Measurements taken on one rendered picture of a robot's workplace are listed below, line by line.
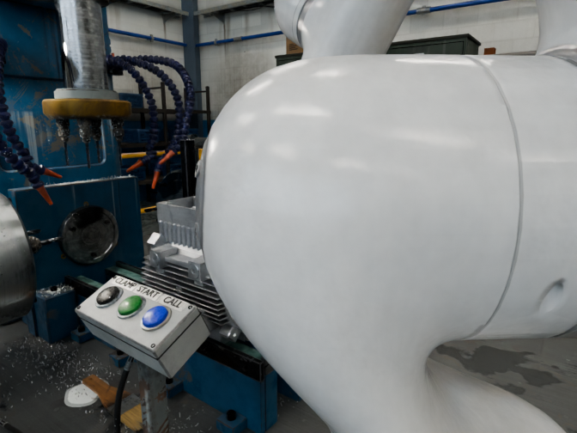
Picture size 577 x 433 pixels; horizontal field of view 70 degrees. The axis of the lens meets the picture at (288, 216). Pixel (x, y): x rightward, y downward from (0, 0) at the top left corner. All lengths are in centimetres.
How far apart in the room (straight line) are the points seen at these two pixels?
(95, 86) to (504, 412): 94
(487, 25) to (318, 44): 525
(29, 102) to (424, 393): 113
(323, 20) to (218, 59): 726
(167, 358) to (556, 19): 44
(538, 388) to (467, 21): 511
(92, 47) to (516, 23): 505
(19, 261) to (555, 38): 79
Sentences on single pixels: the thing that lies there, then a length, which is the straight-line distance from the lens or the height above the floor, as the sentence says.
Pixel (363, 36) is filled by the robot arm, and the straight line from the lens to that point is 46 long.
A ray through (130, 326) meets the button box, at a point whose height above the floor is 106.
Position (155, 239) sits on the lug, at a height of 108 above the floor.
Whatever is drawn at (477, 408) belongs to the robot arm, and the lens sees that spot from 22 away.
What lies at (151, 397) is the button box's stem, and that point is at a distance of 61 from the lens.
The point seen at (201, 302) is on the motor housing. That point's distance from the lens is 68.
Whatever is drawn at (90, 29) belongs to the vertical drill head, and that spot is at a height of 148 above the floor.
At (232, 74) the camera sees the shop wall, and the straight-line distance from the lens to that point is 748.
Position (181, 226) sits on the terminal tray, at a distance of 74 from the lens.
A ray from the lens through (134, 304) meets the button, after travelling 54.
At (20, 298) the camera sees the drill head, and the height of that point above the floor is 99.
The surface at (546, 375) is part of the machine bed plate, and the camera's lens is 101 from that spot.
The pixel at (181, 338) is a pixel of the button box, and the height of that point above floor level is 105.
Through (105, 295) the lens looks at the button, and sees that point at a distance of 58.
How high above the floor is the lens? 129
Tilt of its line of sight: 13 degrees down
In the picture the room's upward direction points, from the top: straight up
